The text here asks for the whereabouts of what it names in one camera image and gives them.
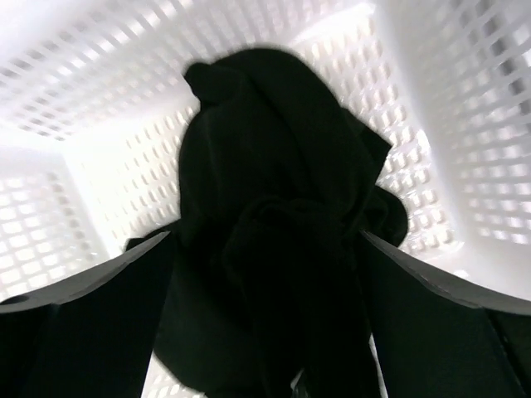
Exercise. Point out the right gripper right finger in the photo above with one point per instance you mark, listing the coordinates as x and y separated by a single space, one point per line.
438 335

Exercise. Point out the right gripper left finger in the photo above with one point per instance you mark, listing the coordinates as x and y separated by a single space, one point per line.
92 334

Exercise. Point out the black tank top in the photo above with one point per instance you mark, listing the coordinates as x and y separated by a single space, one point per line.
277 182

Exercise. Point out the white plastic basket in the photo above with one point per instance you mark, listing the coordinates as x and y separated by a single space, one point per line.
94 106

